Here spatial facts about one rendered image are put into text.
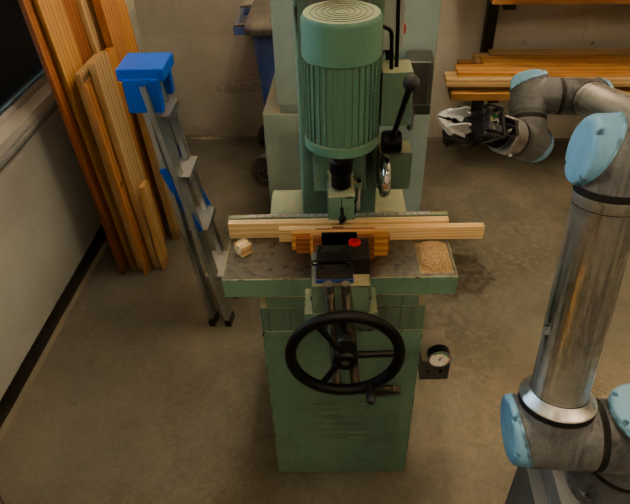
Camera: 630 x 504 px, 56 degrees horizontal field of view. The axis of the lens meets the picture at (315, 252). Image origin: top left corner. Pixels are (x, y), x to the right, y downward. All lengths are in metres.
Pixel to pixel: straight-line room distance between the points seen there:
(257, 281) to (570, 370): 0.75
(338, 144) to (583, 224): 0.57
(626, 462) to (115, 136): 2.17
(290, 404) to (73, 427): 0.96
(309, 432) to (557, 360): 1.00
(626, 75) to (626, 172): 2.63
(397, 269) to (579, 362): 0.53
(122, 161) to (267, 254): 1.28
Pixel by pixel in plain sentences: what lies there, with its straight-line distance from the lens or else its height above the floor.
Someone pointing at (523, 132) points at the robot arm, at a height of 1.23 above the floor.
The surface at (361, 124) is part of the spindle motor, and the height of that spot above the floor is 1.28.
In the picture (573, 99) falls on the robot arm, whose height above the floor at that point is 1.27.
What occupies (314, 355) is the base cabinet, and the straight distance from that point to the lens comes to 1.70.
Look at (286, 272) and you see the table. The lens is 1.52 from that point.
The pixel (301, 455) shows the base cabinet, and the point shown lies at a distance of 2.11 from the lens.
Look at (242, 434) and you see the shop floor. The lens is 2.30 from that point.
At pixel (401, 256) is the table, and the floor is 0.90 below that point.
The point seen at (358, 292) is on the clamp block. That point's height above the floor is 0.94.
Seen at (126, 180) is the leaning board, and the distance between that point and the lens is 2.77.
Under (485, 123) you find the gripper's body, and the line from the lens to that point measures 1.38.
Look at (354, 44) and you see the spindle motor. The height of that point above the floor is 1.46.
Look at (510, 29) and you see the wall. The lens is 3.85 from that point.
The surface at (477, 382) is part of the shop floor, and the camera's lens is 2.49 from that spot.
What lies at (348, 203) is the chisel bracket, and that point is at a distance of 1.49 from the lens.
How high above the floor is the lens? 1.89
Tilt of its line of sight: 39 degrees down
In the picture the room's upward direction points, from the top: 2 degrees counter-clockwise
